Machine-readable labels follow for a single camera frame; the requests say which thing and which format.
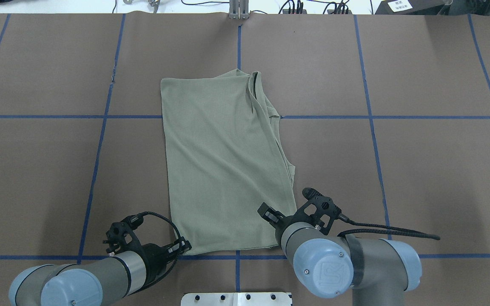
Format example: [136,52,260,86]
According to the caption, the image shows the olive green long-sleeve shirt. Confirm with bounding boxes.
[161,69,296,255]

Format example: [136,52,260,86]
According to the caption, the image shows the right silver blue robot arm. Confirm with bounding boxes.
[257,187,423,306]

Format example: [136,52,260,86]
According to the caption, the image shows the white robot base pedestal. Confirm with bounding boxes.
[180,292,293,306]

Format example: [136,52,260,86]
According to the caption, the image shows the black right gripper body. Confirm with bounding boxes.
[277,187,342,236]

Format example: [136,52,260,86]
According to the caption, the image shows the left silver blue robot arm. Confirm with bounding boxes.
[8,211,192,306]

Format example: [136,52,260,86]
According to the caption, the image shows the black laptop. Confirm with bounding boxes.
[373,0,490,16]

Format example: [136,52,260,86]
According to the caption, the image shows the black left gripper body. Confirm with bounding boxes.
[103,214,178,290]

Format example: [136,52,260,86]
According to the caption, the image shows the aluminium frame post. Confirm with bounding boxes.
[228,0,250,20]

